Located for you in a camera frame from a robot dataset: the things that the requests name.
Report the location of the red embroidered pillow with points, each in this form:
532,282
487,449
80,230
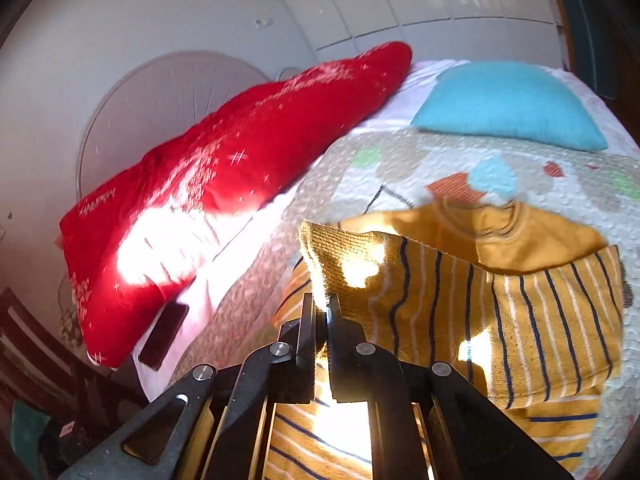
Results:
240,160

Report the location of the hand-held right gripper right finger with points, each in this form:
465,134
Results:
336,330

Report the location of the patterned quilted bedspread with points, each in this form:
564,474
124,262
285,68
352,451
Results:
430,170

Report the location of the dark phone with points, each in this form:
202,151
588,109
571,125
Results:
164,334

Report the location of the blue pillow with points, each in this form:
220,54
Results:
505,105

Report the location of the yellow striped small shirt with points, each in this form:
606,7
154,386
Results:
500,310

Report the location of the dark wooden chair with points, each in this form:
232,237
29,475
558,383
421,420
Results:
45,375

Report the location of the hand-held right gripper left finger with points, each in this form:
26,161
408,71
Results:
306,330

